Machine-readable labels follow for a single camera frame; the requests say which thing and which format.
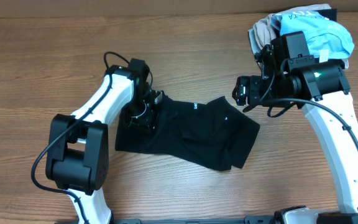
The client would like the light blue folded garment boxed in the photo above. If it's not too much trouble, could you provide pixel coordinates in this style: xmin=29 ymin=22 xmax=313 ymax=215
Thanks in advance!
xmin=280 ymin=11 xmax=354 ymax=59

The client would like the grey folded garment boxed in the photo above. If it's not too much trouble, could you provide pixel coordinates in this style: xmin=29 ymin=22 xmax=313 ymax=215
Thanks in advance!
xmin=248 ymin=29 xmax=260 ymax=54

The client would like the black folded garment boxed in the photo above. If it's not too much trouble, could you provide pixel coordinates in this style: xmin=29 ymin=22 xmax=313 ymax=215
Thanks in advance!
xmin=317 ymin=9 xmax=349 ymax=70

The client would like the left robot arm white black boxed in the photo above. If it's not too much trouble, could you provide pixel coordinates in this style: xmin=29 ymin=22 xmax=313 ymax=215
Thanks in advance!
xmin=45 ymin=59 xmax=161 ymax=223

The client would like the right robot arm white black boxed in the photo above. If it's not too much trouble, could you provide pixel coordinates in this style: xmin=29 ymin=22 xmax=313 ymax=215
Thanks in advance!
xmin=232 ymin=57 xmax=358 ymax=223

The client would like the black t-shirt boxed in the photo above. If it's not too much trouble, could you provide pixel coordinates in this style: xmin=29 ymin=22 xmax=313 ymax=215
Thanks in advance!
xmin=115 ymin=95 xmax=260 ymax=171

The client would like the beige folded garment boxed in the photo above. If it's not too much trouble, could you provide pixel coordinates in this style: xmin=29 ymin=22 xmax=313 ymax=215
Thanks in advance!
xmin=251 ymin=4 xmax=332 ymax=60

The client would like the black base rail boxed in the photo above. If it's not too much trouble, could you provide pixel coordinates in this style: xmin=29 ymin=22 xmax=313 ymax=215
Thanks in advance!
xmin=54 ymin=205 xmax=358 ymax=224

